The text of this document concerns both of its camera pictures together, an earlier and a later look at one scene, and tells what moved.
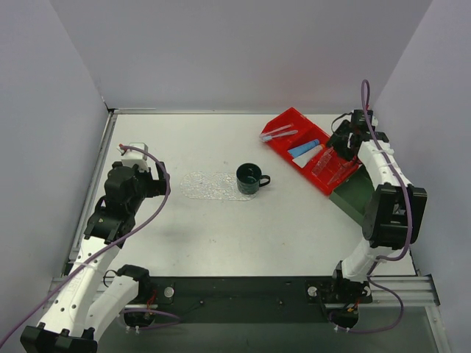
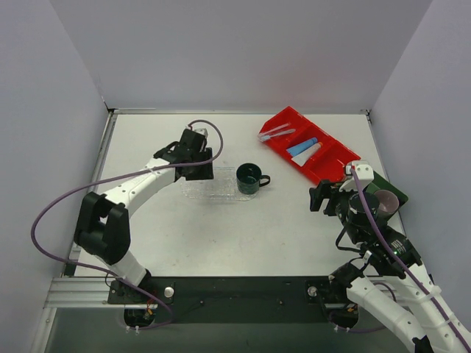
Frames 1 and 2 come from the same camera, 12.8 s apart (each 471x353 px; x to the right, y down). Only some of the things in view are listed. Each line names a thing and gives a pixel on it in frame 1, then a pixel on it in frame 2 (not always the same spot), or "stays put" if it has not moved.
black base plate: (257, 299) stays put
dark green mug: (249, 176) stays put
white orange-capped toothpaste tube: (302, 159) stays put
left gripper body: (159, 181) -> (200, 169)
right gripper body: (341, 145) -> (324, 198)
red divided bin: (303, 146) stays put
